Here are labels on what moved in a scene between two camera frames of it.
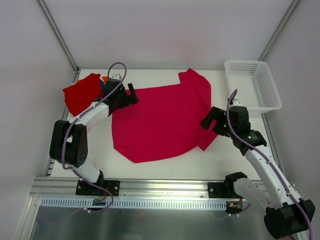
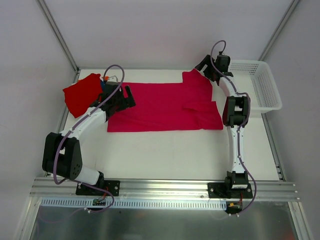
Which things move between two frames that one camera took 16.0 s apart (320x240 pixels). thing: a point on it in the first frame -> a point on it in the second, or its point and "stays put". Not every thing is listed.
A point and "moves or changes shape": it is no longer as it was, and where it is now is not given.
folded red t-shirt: x=81 y=94 stays put
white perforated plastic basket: x=255 y=89 stays put
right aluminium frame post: x=272 y=39 stays put
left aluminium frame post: x=59 y=37 stays put
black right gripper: x=216 y=120 -> x=206 y=66
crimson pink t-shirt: x=167 y=121 moves or changes shape
